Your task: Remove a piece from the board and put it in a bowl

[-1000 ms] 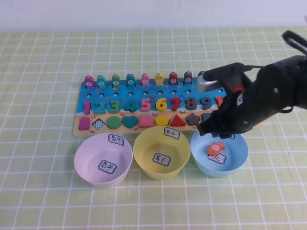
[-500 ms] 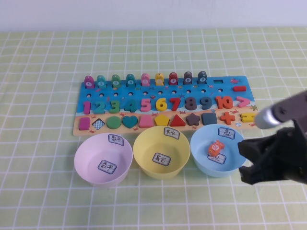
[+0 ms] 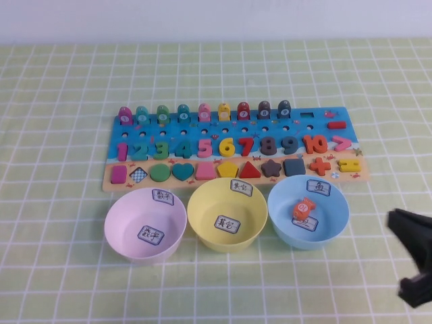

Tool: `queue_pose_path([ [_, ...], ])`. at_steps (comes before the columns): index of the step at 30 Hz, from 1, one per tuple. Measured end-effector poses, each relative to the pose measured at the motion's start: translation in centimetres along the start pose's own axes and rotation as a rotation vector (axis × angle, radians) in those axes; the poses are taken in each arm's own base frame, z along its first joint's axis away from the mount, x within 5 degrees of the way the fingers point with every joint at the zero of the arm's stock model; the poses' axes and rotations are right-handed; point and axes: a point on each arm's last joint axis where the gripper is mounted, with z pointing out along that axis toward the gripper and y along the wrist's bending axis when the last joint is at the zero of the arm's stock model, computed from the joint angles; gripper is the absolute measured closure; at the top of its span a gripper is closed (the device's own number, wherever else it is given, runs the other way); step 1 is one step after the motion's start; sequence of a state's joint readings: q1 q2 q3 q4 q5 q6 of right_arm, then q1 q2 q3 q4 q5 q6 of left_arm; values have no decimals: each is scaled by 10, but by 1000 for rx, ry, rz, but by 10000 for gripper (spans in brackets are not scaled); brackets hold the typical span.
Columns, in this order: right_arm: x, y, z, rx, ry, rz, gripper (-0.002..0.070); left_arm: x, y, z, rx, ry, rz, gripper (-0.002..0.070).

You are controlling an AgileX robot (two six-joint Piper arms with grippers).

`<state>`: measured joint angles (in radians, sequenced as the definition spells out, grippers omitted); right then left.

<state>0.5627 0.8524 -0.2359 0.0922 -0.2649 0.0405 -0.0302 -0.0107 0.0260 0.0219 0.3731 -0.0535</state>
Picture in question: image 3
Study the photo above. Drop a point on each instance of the colourful wooden puzzle board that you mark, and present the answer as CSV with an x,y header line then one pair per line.
x,y
236,130

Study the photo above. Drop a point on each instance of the orange plus sign piece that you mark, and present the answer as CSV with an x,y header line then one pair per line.
x,y
320,166

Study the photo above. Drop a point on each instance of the dark grey square piece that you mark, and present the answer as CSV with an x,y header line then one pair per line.
x,y
294,167

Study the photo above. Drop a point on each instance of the yellow pentagon piece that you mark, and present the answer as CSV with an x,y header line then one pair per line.
x,y
227,170

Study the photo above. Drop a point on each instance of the brown fish piece 8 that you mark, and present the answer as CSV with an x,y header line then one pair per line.
x,y
264,110

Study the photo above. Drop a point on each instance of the dark grey number 9 piece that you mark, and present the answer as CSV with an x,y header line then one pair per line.
x,y
293,145

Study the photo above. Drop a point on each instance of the green fish piece 3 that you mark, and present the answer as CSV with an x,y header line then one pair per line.
x,y
162,114

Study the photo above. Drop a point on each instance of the purple number 1 piece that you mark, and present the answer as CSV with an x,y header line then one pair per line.
x,y
123,151

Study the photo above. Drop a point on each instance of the teal heart piece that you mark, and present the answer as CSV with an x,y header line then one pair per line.
x,y
183,171

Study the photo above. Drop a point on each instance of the purple rectangle piece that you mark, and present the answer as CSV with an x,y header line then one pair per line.
x,y
119,174

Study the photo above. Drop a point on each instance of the brown star piece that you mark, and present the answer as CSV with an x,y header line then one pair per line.
x,y
272,168

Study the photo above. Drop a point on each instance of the pink greater-than sign piece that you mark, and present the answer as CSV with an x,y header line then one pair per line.
x,y
347,143

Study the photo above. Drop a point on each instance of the brown number 8 piece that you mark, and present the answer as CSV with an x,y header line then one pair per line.
x,y
269,145

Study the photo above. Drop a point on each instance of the blue plastic bowl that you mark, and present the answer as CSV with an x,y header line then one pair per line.
x,y
283,212

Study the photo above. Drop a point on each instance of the orange number 10 piece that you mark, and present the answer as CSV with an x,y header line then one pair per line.
x,y
308,143

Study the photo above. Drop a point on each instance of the pink fish piece 5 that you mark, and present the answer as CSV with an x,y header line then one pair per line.
x,y
204,113

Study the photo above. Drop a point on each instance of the yellow number 6 piece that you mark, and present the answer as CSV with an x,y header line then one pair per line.
x,y
224,150

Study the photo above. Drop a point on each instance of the yellow equals sign piece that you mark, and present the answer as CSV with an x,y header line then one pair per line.
x,y
349,161

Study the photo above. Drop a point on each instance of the teal fish piece 2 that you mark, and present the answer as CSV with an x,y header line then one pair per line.
x,y
142,115

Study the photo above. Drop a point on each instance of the dark grey fish piece 9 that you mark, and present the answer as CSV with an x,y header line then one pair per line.
x,y
284,109

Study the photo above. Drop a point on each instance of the pink plastic bowl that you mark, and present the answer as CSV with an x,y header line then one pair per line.
x,y
131,219

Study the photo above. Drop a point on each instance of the teal number 2 piece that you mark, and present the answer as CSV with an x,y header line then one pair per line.
x,y
140,157

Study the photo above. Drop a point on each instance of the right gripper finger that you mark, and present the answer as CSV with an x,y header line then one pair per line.
x,y
415,236
418,290

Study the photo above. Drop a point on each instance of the purple fish piece 1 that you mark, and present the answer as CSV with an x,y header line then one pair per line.
x,y
125,116

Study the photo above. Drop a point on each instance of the red triangle piece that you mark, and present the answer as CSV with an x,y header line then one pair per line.
x,y
250,172

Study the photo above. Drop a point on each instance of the pink trapezoid piece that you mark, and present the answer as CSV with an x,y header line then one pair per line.
x,y
206,173

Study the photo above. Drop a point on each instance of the red fish piece 7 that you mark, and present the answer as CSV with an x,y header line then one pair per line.
x,y
244,111

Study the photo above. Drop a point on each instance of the red minus sign piece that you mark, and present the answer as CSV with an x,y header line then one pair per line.
x,y
337,124

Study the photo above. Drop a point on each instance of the orange fish piece 10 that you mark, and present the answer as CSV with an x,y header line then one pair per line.
x,y
302,208

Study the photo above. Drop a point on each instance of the yellow fish piece 6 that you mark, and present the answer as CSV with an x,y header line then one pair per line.
x,y
224,112

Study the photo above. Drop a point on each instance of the red number 7 piece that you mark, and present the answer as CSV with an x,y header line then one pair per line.
x,y
247,140

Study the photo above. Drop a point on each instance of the green checked tablecloth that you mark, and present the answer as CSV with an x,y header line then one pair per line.
x,y
50,270

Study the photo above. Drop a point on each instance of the yellow plastic bowl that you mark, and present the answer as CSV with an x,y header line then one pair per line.
x,y
209,212

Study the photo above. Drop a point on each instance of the green number 3 piece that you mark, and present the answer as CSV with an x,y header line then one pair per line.
x,y
164,155

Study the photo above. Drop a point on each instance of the blue-green number 4 piece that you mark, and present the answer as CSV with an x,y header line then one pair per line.
x,y
185,149

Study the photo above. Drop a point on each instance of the pink number 5 piece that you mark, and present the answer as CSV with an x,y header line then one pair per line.
x,y
204,142

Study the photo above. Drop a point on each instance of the blue-green fish piece 4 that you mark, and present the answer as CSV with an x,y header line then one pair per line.
x,y
183,114

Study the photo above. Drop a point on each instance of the green circle piece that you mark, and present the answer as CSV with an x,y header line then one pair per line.
x,y
159,173

